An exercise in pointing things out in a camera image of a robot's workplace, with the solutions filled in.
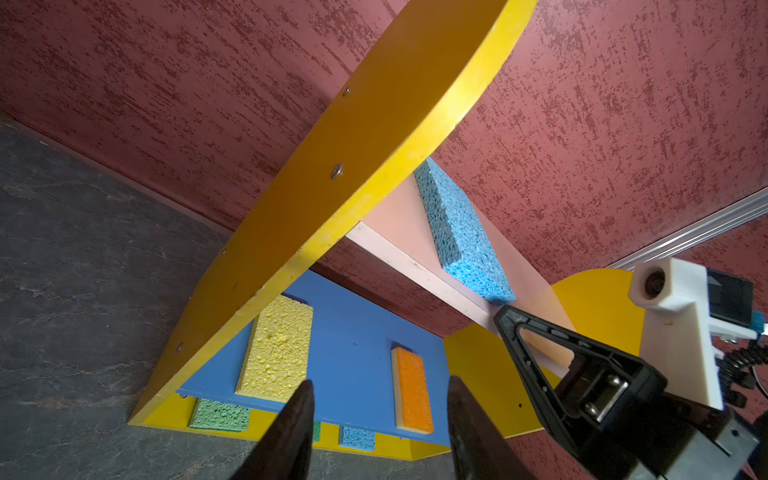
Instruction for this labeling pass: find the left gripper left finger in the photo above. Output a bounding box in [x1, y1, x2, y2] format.
[231, 380, 315, 480]

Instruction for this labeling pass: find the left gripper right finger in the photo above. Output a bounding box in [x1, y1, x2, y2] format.
[447, 375, 534, 479]

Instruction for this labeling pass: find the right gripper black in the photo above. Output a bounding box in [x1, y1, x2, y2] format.
[493, 304, 768, 480]

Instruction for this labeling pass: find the blue sponge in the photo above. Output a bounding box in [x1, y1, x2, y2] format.
[338, 426, 376, 452]
[413, 158, 516, 306]

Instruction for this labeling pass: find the green cellulose sponge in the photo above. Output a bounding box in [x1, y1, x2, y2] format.
[188, 399, 250, 433]

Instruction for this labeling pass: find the yellow cellulose sponge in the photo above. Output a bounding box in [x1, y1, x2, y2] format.
[235, 295, 314, 403]

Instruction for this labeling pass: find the yellow shelf with coloured boards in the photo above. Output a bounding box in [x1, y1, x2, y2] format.
[127, 0, 646, 463]

